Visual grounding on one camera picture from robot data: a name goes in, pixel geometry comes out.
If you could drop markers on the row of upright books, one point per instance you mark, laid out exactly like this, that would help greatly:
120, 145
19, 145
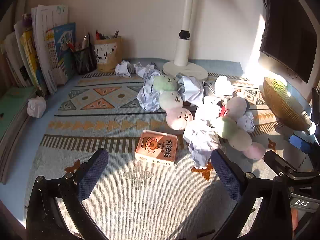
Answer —
47, 17
15, 57

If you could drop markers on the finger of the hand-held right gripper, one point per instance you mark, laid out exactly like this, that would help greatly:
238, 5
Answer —
277, 161
298, 142

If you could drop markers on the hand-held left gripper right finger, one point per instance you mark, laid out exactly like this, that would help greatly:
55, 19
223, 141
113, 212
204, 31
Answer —
225, 175

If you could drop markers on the person's right hand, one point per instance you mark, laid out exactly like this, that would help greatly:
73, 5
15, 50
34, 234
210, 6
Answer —
295, 220

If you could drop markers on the orange paper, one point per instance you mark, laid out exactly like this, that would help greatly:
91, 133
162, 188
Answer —
223, 111

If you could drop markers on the yellow book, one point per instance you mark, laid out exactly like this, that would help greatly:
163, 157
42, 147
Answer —
30, 52

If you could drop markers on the patterned woven table mat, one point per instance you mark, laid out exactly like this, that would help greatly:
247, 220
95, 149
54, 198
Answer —
125, 120

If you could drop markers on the pale pink round plush toy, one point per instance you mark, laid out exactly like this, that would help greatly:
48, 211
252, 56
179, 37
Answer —
237, 106

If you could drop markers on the stack of green books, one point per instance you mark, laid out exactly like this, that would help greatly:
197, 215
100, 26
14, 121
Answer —
12, 112

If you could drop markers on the black monitor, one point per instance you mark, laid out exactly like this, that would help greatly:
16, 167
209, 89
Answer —
287, 30

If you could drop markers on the white desk lamp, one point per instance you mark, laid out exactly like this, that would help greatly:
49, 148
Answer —
183, 52

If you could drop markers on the black upright stand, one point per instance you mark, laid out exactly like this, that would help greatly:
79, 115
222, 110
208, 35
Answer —
315, 105

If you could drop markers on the brown paper pen holder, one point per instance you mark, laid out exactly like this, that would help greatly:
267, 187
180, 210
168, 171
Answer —
108, 55

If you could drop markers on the black mesh pen holder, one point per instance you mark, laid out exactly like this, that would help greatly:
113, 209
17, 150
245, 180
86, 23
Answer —
83, 61

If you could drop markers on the three-ball dango plush toy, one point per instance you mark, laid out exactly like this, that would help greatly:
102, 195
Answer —
172, 100
240, 140

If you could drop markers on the orange card box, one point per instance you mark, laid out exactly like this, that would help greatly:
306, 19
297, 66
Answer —
155, 147

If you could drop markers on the bunch of pens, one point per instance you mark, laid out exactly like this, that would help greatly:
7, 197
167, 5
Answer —
85, 41
100, 34

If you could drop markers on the gold ribbed bowl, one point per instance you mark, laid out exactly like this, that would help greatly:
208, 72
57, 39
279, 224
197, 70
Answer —
282, 102

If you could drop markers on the blue illustrated book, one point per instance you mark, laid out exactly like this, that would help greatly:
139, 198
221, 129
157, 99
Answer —
66, 37

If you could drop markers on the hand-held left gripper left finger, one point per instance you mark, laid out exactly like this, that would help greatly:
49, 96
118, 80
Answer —
93, 172

